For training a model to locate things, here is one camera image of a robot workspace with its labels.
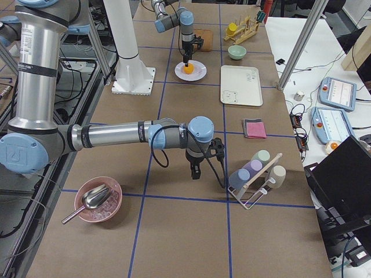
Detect wooden dish rack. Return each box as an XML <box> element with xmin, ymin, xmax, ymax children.
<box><xmin>223</xmin><ymin>10</ymin><xmax>266</xmax><ymax>45</ymax></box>

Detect purple cup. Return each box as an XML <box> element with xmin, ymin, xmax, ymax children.
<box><xmin>242</xmin><ymin>159</ymin><xmax>263</xmax><ymax>177</ymax></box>

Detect yellow mug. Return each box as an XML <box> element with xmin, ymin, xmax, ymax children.
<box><xmin>225</xmin><ymin>23</ymin><xmax>238</xmax><ymax>36</ymax></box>

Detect orange fruit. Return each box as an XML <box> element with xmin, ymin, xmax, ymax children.
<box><xmin>183</xmin><ymin>63</ymin><xmax>194</xmax><ymax>75</ymax></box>

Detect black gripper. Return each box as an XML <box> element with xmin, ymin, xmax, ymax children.
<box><xmin>185</xmin><ymin>148</ymin><xmax>206</xmax><ymax>178</ymax></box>
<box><xmin>182</xmin><ymin>41</ymin><xmax>193</xmax><ymax>63</ymax></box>

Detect green cup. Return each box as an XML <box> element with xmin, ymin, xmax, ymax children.
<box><xmin>251</xmin><ymin>149</ymin><xmax>271</xmax><ymax>165</ymax></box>

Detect black camera cable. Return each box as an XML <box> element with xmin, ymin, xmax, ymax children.
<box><xmin>150</xmin><ymin>124</ymin><xmax>227</xmax><ymax>189</ymax></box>

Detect white pillar stand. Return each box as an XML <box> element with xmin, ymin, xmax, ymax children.
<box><xmin>104</xmin><ymin>0</ymin><xmax>155</xmax><ymax>96</ymax></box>

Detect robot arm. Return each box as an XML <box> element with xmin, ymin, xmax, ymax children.
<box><xmin>1</xmin><ymin>1</ymin><xmax>214</xmax><ymax>180</ymax></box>
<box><xmin>151</xmin><ymin>1</ymin><xmax>196</xmax><ymax>67</ymax></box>

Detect beige cup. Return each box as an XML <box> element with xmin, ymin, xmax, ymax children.
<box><xmin>267</xmin><ymin>165</ymin><xmax>286</xmax><ymax>189</ymax></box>

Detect white wire cup rack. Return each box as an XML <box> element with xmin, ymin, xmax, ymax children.
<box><xmin>227</xmin><ymin>153</ymin><xmax>282</xmax><ymax>210</ymax></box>

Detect white round plate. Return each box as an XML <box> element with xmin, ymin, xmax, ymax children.
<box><xmin>174</xmin><ymin>60</ymin><xmax>207</xmax><ymax>82</ymax></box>

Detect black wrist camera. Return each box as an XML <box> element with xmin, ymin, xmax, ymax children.
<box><xmin>208</xmin><ymin>137</ymin><xmax>225</xmax><ymax>162</ymax></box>
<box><xmin>192</xmin><ymin>35</ymin><xmax>204</xmax><ymax>50</ymax></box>

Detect blue cup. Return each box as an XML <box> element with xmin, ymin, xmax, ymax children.
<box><xmin>228</xmin><ymin>169</ymin><xmax>250</xmax><ymax>189</ymax></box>

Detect green bowl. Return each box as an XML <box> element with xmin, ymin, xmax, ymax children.
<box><xmin>228</xmin><ymin>45</ymin><xmax>247</xmax><ymax>60</ymax></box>

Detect metal scoop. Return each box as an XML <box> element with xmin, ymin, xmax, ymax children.
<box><xmin>61</xmin><ymin>184</ymin><xmax>113</xmax><ymax>225</ymax></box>

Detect black monitor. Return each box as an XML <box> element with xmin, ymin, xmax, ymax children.
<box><xmin>304</xmin><ymin>136</ymin><xmax>370</xmax><ymax>219</ymax></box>

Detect brown wooden cutting board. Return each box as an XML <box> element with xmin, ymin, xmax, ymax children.
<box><xmin>194</xmin><ymin>29</ymin><xmax>213</xmax><ymax>52</ymax></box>

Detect cream bear serving tray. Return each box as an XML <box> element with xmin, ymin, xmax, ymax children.
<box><xmin>220</xmin><ymin>65</ymin><xmax>263</xmax><ymax>107</ymax></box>

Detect aluminium frame post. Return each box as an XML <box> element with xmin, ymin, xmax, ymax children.
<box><xmin>277</xmin><ymin>0</ymin><xmax>329</xmax><ymax>91</ymax></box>

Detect stacked grey and pink cloths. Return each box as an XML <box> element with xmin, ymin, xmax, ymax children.
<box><xmin>242</xmin><ymin>118</ymin><xmax>267</xmax><ymax>139</ymax></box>

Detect pink bowl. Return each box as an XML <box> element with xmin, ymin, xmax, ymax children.
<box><xmin>74</xmin><ymin>176</ymin><xmax>122</xmax><ymax>223</ymax></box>

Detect blue teach pendant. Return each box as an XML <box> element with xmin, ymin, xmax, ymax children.
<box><xmin>318</xmin><ymin>77</ymin><xmax>357</xmax><ymax>112</ymax></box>
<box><xmin>311</xmin><ymin>107</ymin><xmax>354</xmax><ymax>145</ymax></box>

